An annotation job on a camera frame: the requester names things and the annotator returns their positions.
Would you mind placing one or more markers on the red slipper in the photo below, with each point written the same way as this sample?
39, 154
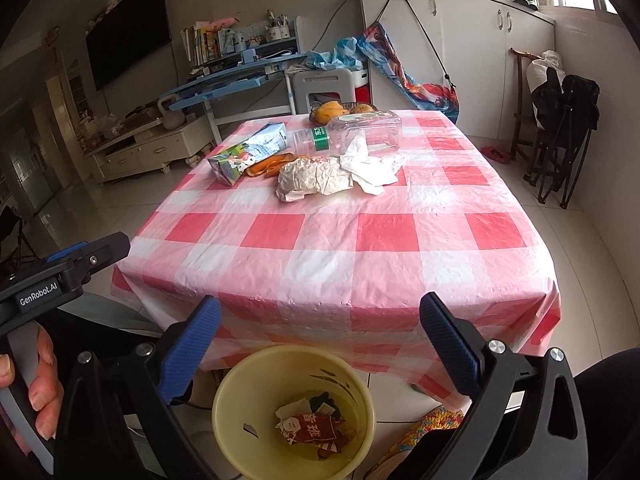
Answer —
497, 154

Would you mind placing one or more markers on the black folding stool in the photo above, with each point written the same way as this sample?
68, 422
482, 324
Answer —
12, 230

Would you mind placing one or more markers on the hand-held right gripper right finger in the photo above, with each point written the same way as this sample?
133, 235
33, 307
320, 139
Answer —
450, 350

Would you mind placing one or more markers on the small yellow mango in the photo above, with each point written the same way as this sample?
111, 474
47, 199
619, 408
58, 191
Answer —
362, 108

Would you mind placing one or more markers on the large white tissue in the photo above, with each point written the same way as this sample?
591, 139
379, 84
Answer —
372, 167

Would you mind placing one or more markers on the long orange peel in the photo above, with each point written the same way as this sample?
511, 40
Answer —
270, 161

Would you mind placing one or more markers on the person's left hand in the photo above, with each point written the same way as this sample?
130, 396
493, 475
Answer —
47, 375

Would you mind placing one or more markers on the blue study desk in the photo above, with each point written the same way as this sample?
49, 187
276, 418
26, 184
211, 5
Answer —
225, 80

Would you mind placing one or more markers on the red snack wrapper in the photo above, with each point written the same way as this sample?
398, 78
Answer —
312, 430

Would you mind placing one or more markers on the dark cloth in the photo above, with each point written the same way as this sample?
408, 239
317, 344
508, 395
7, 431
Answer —
610, 420

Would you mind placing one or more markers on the white plastic stool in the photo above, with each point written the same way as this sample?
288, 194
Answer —
325, 80

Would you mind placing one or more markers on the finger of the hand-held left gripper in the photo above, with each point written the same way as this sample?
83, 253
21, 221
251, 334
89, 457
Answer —
65, 252
107, 250

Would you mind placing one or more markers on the clear bottle with green label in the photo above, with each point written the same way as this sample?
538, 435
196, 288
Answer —
320, 139

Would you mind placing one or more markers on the clear plastic container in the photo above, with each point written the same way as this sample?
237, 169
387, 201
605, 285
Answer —
380, 135

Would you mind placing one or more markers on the green blue milk carton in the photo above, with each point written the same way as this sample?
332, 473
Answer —
250, 152

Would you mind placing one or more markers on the white television cabinet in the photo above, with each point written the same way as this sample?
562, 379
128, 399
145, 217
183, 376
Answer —
150, 147

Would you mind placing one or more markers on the dark wooden chair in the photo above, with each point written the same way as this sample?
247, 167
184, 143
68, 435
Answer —
520, 90

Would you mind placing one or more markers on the large yellow mango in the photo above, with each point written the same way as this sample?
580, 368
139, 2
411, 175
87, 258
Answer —
330, 111

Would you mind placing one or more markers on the white storage cabinet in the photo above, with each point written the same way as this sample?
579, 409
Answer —
475, 60

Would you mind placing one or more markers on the grey kettlebell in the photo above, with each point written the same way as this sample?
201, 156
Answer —
172, 119

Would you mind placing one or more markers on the colourful crocheted cushion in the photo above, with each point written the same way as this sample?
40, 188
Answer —
430, 430

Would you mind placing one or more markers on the white paper wrapper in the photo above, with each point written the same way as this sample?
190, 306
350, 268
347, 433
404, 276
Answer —
310, 177

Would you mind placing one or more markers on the white pen holder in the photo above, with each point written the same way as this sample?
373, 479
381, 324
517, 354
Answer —
277, 32

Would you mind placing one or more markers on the clear plastic bag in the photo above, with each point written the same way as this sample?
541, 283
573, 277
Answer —
100, 127

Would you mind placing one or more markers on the row of books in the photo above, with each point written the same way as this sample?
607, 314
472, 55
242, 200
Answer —
197, 45

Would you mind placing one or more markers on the dark fruit bowl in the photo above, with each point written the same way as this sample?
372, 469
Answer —
311, 116

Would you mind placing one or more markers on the pink plush toy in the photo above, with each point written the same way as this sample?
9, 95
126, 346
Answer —
225, 23

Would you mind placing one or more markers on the white sack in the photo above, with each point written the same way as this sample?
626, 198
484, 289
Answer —
537, 72

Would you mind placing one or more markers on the wooden door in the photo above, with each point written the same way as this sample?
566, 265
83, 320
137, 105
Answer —
65, 110

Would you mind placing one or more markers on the short orange peel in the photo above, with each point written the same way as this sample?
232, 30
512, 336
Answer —
272, 172

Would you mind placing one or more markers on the blue patterned cloth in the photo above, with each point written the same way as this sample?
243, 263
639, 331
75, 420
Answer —
340, 55

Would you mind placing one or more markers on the red white box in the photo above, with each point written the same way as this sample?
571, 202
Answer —
361, 87

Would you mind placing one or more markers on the yellow plastic bin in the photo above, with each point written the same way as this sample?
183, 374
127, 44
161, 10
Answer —
235, 390

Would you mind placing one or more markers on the black wall television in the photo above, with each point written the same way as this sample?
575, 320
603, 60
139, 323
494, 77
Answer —
130, 30

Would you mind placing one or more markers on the printed hanging bag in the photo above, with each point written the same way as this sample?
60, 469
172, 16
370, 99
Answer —
425, 92

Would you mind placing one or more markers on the pink checked tablecloth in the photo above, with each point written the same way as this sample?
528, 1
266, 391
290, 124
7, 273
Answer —
325, 240

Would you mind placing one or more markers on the black folding chair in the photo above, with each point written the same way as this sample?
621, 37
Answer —
575, 105

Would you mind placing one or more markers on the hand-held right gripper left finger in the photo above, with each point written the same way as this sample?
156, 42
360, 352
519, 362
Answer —
190, 350

